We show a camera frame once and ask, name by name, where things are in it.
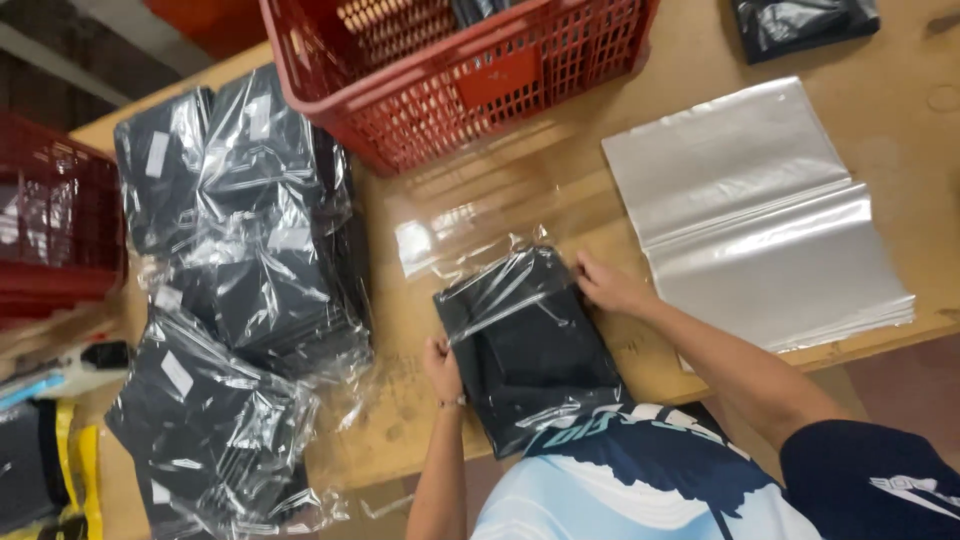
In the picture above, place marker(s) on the person's left hand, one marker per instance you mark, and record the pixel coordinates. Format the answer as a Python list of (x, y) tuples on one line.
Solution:
[(442, 370)]

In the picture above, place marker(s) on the black bagged garment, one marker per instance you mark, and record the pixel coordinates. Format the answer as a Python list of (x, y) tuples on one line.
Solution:
[(802, 24)]

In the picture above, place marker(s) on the pile of bagged black garments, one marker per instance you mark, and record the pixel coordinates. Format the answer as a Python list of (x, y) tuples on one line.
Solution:
[(240, 300)]

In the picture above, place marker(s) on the white black tape dispenser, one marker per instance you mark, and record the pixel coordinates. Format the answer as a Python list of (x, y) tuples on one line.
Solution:
[(82, 364)]

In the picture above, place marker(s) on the red plastic basket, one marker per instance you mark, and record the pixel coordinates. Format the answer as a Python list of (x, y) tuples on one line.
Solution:
[(457, 71)]

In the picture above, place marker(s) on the orange plastic crate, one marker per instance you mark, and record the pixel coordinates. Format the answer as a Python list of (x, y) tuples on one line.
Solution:
[(210, 22)]

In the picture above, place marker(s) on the person's left fingers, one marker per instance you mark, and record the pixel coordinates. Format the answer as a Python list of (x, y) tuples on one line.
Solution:
[(437, 347)]

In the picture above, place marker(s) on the person's right hand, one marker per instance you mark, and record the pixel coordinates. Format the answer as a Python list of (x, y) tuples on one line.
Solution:
[(611, 285)]

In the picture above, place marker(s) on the person's blue white shirt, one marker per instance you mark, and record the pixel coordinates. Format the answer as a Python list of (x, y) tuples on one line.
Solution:
[(675, 480)]

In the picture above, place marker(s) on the stack of clear plastic bags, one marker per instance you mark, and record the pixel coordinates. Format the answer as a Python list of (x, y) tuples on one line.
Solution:
[(757, 217)]

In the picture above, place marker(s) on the dark red plastic crate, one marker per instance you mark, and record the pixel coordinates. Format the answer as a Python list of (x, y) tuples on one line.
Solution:
[(52, 217)]

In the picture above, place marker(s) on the yellow black bag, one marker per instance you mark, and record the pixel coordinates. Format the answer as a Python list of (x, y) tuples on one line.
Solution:
[(49, 472)]

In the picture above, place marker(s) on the person's right fingers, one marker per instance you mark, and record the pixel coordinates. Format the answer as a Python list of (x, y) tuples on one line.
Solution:
[(587, 271)]

